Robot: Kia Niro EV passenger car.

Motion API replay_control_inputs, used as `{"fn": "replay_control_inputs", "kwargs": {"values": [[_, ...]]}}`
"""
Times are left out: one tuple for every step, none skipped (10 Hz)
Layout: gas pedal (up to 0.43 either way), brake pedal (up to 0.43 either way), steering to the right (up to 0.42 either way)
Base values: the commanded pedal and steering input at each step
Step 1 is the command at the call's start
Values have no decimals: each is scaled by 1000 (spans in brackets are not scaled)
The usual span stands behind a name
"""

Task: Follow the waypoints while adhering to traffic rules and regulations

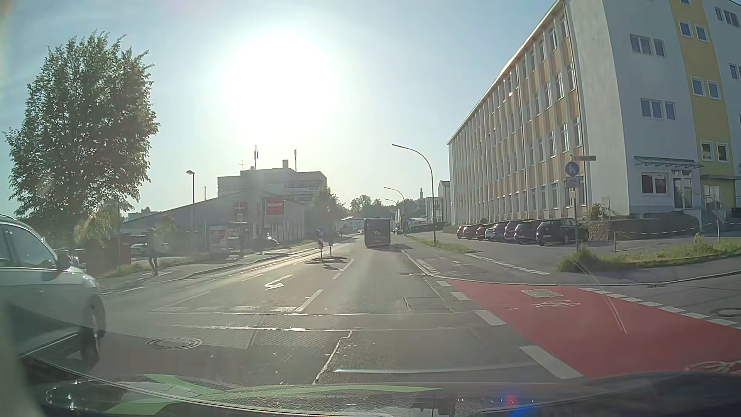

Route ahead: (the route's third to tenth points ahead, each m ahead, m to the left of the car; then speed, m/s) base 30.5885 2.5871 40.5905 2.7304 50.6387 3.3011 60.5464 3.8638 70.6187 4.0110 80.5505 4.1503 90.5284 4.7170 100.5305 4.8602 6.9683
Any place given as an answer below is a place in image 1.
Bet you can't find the row of trees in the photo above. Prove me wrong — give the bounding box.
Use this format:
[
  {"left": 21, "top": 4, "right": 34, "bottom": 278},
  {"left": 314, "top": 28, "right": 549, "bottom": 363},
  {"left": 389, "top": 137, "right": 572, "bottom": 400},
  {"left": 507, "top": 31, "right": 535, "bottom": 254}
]
[{"left": 313, "top": 186, "right": 426, "bottom": 232}]

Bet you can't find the dark bus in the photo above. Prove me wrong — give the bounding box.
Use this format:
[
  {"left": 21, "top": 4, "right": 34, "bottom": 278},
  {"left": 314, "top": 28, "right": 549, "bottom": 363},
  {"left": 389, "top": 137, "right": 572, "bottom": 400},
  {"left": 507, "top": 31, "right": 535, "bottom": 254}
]
[{"left": 364, "top": 218, "right": 391, "bottom": 249}]

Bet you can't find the curved street lamp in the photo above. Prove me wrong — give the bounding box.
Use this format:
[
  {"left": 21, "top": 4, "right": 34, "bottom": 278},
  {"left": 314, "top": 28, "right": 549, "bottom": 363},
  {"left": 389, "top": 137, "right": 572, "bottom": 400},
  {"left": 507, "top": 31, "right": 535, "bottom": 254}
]
[
  {"left": 383, "top": 186, "right": 407, "bottom": 232},
  {"left": 391, "top": 144, "right": 438, "bottom": 246}
]

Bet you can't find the traffic island with signs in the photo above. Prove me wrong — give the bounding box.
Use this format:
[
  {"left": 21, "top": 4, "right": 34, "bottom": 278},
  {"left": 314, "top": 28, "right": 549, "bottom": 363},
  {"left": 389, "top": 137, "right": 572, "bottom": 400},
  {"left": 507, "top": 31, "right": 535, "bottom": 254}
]
[{"left": 303, "top": 227, "right": 349, "bottom": 265}]

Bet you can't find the grass strip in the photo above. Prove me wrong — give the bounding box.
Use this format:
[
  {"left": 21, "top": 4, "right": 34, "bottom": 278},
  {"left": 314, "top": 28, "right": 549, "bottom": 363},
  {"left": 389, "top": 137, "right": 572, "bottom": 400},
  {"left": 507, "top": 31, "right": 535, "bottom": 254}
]
[{"left": 409, "top": 234, "right": 479, "bottom": 254}]

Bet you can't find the tall grey building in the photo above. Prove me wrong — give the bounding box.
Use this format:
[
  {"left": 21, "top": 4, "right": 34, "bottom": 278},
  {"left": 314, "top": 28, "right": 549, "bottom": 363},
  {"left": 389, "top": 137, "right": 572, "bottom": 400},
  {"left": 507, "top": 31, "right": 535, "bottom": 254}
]
[{"left": 217, "top": 146, "right": 328, "bottom": 208}]

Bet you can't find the grey supermarket building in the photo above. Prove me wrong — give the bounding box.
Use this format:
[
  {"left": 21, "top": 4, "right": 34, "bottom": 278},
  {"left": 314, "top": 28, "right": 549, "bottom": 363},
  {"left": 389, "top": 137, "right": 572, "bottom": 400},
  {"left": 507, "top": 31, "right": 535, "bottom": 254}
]
[{"left": 118, "top": 190, "right": 306, "bottom": 253}]

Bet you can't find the row of parked cars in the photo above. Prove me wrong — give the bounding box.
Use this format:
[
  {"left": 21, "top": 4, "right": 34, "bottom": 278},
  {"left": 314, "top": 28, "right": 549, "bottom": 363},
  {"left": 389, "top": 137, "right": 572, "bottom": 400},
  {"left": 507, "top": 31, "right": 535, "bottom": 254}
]
[{"left": 455, "top": 218, "right": 590, "bottom": 246}]

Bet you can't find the grey pavement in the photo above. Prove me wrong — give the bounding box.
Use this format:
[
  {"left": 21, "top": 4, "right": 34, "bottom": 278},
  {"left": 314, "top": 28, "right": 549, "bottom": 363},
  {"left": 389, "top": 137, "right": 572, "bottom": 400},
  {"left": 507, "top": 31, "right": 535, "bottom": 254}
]
[
  {"left": 399, "top": 232, "right": 741, "bottom": 286},
  {"left": 98, "top": 237, "right": 354, "bottom": 290}
]

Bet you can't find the car's own bonnet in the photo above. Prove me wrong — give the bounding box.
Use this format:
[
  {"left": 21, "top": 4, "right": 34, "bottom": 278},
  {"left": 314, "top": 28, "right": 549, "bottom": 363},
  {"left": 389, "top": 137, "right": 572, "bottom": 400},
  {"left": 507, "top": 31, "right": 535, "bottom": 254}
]
[{"left": 23, "top": 371, "right": 741, "bottom": 417}]

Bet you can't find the round blue road sign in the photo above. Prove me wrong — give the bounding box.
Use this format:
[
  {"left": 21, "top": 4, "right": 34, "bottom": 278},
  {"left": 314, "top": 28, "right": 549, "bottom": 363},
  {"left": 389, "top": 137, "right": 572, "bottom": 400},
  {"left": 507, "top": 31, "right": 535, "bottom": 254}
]
[{"left": 564, "top": 154, "right": 597, "bottom": 251}]

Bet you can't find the person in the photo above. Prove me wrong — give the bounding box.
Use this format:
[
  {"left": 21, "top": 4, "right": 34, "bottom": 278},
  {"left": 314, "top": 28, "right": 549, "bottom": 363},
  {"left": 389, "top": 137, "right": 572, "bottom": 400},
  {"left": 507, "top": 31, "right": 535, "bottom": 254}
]
[{"left": 145, "top": 228, "right": 161, "bottom": 276}]

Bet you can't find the large white yellow building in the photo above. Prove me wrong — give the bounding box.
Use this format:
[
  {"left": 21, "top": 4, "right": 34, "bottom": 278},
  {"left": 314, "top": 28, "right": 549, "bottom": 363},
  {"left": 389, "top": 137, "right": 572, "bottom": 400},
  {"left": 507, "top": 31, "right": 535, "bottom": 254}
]
[{"left": 447, "top": 0, "right": 741, "bottom": 227}]

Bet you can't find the grass verge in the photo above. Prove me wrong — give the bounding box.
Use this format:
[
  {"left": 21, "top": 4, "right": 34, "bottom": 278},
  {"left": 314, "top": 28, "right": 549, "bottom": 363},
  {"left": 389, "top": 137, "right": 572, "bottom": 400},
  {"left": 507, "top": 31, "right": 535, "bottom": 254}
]
[{"left": 557, "top": 236, "right": 741, "bottom": 273}]

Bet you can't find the large leafy tree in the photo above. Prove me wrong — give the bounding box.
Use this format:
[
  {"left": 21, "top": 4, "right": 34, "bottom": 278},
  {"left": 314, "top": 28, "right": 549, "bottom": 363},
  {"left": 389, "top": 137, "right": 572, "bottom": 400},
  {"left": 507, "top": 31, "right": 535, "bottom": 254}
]
[{"left": 3, "top": 32, "right": 160, "bottom": 244}]

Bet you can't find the silver car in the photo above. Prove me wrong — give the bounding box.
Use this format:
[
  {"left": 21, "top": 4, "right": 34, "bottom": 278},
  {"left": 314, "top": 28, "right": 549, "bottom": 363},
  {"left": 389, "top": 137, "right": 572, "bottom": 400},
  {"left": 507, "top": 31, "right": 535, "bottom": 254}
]
[{"left": 0, "top": 214, "right": 107, "bottom": 366}]

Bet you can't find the straight lamp post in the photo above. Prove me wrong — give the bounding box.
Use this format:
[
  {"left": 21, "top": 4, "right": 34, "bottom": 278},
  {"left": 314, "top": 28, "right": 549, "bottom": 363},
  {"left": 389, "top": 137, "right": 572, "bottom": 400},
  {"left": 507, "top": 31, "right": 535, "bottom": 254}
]
[{"left": 185, "top": 170, "right": 196, "bottom": 251}]

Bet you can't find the low stone wall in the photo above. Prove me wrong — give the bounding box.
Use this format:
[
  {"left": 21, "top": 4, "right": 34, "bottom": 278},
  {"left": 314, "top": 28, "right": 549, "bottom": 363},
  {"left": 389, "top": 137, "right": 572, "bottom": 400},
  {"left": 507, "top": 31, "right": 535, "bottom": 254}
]
[{"left": 585, "top": 213, "right": 701, "bottom": 241}]

